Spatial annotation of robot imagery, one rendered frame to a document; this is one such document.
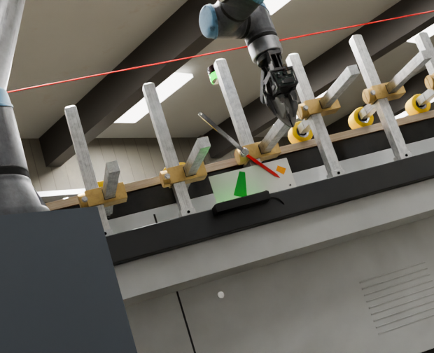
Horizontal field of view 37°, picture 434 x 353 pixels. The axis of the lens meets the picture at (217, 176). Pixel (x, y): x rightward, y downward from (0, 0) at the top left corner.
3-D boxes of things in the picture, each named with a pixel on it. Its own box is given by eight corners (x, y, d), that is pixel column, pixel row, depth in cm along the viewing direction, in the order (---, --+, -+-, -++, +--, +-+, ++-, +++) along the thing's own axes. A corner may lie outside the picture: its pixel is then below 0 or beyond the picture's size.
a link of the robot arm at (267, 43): (245, 54, 188) (276, 48, 190) (250, 68, 187) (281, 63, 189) (252, 38, 180) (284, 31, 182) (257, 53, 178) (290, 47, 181)
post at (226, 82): (271, 194, 200) (224, 56, 211) (261, 197, 199) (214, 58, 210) (269, 197, 203) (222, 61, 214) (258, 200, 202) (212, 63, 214)
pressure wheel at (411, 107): (410, 109, 245) (430, 115, 246) (412, 91, 248) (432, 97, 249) (402, 115, 251) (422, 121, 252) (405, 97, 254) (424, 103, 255)
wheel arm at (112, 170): (122, 173, 166) (117, 157, 167) (108, 176, 165) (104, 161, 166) (113, 216, 207) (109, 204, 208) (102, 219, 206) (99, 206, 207)
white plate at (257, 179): (297, 186, 201) (286, 157, 203) (218, 207, 194) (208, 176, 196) (297, 187, 202) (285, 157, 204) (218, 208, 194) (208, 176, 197)
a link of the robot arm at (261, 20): (226, 15, 189) (253, 16, 195) (239, 52, 186) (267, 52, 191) (243, -5, 182) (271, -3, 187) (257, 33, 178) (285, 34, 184)
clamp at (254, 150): (281, 152, 204) (276, 137, 205) (241, 162, 200) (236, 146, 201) (276, 158, 209) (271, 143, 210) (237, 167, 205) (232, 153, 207)
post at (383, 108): (412, 160, 213) (360, 32, 225) (403, 162, 212) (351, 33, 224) (407, 164, 216) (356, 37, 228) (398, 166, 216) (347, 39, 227)
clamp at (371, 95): (407, 91, 220) (402, 78, 221) (372, 99, 216) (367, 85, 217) (398, 99, 225) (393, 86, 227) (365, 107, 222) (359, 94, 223)
